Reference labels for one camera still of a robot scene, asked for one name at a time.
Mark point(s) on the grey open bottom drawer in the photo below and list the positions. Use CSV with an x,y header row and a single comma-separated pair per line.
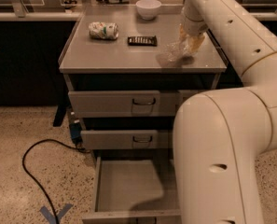
x,y
134,191

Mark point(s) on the grey top drawer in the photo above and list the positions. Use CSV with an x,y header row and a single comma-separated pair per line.
x,y
117,104

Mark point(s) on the blue tape floor mark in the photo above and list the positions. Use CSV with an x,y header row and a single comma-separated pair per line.
x,y
57,216

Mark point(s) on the dark snack bar packet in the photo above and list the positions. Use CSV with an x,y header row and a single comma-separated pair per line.
x,y
142,41

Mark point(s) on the blue power adapter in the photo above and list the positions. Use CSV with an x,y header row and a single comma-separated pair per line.
x,y
75,133

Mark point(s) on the crushed green white can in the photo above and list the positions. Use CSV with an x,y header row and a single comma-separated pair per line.
x,y
103,30

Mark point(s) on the clear plastic water bottle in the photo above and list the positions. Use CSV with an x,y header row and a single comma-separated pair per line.
x,y
177,50

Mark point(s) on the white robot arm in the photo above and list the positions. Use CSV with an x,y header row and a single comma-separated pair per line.
x,y
218,134

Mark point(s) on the white ceramic bowl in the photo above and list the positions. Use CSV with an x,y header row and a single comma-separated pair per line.
x,y
148,9

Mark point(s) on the dark counter with glass partition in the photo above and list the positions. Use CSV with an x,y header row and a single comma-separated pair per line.
x,y
30,55

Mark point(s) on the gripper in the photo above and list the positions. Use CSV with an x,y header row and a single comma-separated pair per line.
x,y
196,26

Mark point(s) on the grey drawer cabinet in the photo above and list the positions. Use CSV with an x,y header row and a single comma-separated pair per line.
x,y
113,65

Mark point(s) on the grey middle drawer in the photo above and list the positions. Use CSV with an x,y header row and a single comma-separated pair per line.
x,y
127,139

